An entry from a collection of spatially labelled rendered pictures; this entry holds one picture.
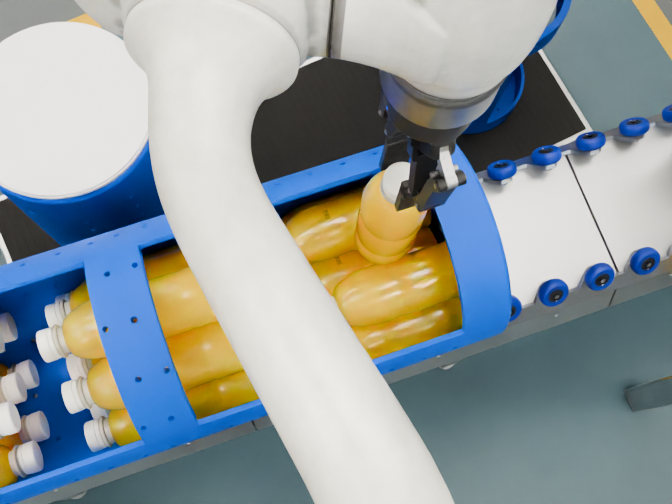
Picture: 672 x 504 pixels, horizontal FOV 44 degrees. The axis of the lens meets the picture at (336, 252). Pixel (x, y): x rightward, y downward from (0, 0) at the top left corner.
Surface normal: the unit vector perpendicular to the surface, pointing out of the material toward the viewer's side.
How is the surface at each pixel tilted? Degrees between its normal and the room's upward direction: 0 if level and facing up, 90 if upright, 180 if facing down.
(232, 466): 0
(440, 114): 90
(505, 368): 0
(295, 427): 47
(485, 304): 51
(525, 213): 0
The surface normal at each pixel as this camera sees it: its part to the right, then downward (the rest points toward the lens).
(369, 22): -0.26, 0.75
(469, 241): 0.13, 0.03
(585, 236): 0.03, -0.25
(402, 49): -0.20, 0.92
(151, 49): -0.67, 0.22
